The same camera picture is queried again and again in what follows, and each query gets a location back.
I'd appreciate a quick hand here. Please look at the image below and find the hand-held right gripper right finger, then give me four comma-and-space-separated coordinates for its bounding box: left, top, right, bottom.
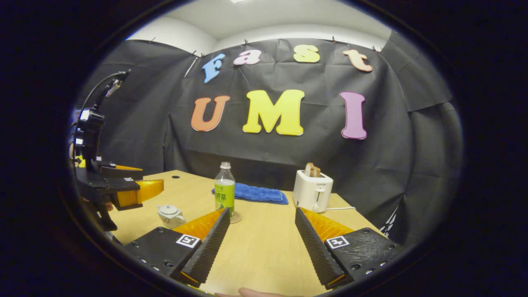
295, 207, 404, 290

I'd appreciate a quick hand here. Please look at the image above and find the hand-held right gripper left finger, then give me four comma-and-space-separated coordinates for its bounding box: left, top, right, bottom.
123, 207, 231, 288

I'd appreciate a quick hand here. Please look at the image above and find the blue towel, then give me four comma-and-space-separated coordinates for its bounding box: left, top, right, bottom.
212, 183, 289, 205

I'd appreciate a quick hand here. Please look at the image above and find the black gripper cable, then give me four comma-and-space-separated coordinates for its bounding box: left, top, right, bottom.
80, 69, 132, 112

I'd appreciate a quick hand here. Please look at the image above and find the clear green label water bottle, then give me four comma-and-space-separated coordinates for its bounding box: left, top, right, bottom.
214, 162, 236, 218

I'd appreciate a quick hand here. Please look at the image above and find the white toaster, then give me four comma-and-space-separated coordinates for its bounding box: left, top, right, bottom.
292, 170, 334, 213

